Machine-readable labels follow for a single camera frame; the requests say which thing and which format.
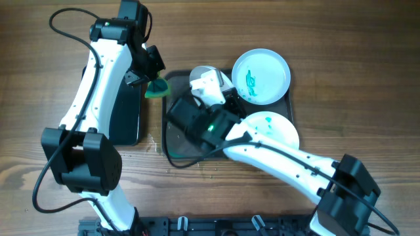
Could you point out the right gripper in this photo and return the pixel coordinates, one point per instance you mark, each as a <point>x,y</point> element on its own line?
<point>231,100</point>

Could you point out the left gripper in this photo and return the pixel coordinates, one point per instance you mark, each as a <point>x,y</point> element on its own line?
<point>141,75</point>

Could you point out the teal scrub sponge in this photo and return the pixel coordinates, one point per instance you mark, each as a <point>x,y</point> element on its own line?
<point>157,88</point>

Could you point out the white plate top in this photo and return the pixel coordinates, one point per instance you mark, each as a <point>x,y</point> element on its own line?
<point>261,76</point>

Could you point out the white plate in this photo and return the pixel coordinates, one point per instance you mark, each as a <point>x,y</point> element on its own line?
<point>202,71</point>
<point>261,76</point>
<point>274,126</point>

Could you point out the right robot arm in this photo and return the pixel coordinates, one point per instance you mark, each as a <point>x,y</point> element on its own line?
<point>344,191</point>

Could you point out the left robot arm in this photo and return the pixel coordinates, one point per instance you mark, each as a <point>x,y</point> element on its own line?
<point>82,151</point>

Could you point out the large dark serving tray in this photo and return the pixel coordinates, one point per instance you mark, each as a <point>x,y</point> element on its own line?
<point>173,140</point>

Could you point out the black water tray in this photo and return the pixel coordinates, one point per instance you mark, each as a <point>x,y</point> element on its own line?
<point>113,108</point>

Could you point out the black mounting rail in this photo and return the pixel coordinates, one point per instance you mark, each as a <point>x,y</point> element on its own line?
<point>285,225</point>

